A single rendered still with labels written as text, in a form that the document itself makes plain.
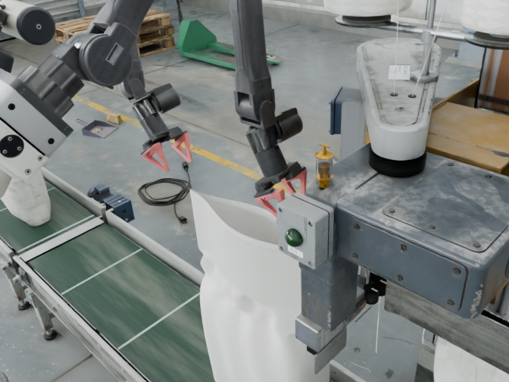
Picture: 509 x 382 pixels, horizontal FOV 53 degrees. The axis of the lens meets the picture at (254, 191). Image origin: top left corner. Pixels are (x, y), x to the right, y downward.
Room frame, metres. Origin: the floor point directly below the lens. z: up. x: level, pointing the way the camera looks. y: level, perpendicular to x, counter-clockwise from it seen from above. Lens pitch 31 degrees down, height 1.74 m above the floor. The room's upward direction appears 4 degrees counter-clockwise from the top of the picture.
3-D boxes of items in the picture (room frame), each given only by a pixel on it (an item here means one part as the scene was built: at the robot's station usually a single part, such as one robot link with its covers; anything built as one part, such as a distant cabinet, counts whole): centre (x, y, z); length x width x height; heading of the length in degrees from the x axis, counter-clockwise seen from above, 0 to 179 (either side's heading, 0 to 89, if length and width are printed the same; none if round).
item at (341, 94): (1.14, -0.24, 1.25); 0.10 x 0.08 x 0.12; 158
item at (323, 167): (0.68, -0.11, 1.37); 0.03 x 0.02 x 0.03; 43
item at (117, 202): (2.28, 0.79, 0.35); 0.30 x 0.15 x 0.15; 43
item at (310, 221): (0.63, -0.07, 1.29); 0.08 x 0.05 x 0.09; 43
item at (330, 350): (0.68, -0.11, 0.98); 0.09 x 0.05 x 0.05; 133
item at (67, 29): (6.46, 1.61, 0.36); 1.20 x 0.82 x 0.14; 129
